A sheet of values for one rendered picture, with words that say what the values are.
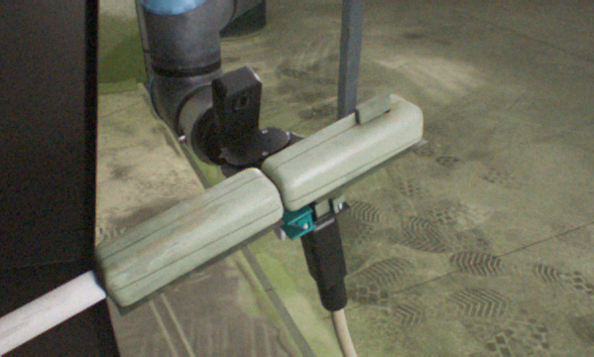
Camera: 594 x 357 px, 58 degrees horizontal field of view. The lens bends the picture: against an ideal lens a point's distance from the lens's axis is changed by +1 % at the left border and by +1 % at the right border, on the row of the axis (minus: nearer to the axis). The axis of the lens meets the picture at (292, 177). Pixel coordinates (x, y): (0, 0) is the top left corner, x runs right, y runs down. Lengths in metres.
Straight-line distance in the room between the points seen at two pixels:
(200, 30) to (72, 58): 0.16
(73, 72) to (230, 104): 0.17
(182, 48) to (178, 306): 0.69
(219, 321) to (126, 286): 0.76
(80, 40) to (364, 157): 0.31
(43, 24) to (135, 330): 0.75
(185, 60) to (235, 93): 0.17
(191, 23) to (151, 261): 0.33
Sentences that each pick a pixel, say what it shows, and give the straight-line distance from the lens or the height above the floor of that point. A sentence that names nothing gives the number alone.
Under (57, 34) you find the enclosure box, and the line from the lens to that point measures 0.59.
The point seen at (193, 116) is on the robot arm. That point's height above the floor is 0.63.
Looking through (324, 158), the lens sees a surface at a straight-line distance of 0.45.
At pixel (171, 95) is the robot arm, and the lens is 0.70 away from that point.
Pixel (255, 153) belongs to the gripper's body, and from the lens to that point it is 0.55.
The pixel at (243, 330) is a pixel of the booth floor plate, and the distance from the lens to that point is 1.15.
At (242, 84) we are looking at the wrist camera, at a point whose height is 0.70.
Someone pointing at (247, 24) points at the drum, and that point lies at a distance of 2.95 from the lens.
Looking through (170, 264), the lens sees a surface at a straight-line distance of 0.43.
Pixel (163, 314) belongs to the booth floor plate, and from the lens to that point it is 1.21.
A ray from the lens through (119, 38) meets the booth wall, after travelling 2.29.
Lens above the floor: 0.90
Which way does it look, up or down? 32 degrees down
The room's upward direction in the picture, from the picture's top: straight up
